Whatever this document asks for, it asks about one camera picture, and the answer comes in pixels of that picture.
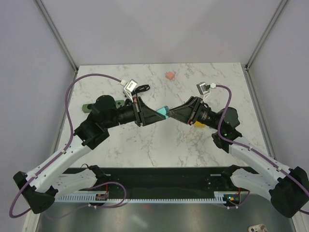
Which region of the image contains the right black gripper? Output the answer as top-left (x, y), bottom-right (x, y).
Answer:
top-left (165, 97), bottom-right (222, 131)

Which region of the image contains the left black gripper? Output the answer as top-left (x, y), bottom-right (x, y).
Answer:
top-left (104, 96), bottom-right (165, 129)

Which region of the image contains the teal plug adapter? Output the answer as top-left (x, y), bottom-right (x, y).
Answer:
top-left (156, 106), bottom-right (169, 118)

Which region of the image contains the yellow cube socket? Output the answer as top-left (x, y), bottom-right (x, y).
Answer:
top-left (194, 121), bottom-right (206, 128)

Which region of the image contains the pink cube block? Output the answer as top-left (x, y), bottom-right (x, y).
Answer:
top-left (166, 72), bottom-right (175, 80)

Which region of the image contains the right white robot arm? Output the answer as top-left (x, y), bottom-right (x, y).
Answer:
top-left (167, 97), bottom-right (309, 218)

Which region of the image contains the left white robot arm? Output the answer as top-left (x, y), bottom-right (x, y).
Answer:
top-left (13, 95), bottom-right (169, 214)

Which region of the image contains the green power strip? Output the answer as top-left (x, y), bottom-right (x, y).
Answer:
top-left (82, 100), bottom-right (125, 114)

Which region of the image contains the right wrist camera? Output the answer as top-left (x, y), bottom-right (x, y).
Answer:
top-left (197, 82), bottom-right (211, 100)

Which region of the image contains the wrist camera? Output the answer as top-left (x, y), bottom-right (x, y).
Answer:
top-left (120, 79), bottom-right (138, 101)
top-left (197, 82), bottom-right (211, 100)

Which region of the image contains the black coiled cable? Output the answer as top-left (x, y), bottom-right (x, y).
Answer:
top-left (124, 84), bottom-right (150, 99)

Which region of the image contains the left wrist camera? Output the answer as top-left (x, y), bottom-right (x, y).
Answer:
top-left (120, 79), bottom-right (138, 101)

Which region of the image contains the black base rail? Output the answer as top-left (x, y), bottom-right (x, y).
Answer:
top-left (62, 166), bottom-right (266, 200)

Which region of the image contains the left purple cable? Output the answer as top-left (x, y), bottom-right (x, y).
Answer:
top-left (9, 73), bottom-right (126, 218)

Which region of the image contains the white cable duct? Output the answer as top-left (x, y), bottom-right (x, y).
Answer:
top-left (55, 192), bottom-right (241, 204)

